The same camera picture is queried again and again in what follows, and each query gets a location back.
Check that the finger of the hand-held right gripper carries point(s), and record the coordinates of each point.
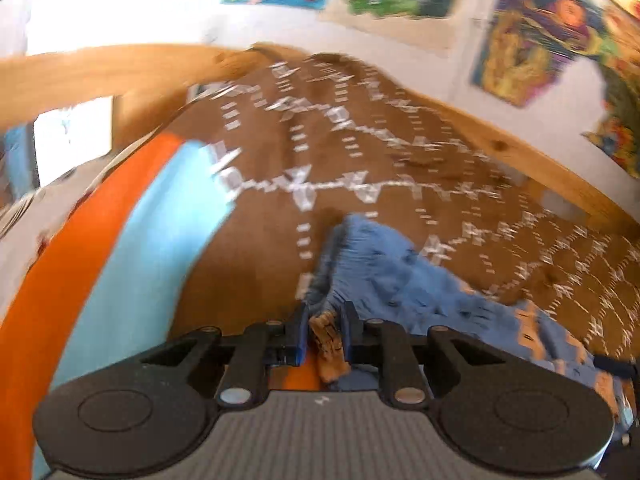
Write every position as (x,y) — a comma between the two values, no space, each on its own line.
(614,365)

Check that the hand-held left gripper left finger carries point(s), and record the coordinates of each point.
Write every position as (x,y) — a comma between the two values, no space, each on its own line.
(299,342)

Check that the wooden bed frame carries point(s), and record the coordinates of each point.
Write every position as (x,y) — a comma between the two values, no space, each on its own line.
(100,67)

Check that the swirly colourful wall poster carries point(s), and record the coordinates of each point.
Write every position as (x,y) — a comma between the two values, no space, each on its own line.
(535,45)

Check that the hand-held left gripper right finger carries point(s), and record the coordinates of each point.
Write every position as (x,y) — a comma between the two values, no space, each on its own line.
(346,340)

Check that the brown patterned blanket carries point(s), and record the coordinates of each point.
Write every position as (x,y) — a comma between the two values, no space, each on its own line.
(350,160)

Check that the colourful striped bed sheet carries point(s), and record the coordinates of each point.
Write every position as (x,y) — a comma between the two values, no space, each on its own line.
(165,220)

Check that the torn colourful wall poster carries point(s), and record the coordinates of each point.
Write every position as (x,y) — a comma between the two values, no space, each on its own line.
(620,145)

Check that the blue patterned pants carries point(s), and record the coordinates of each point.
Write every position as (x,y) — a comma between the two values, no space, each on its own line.
(390,275)

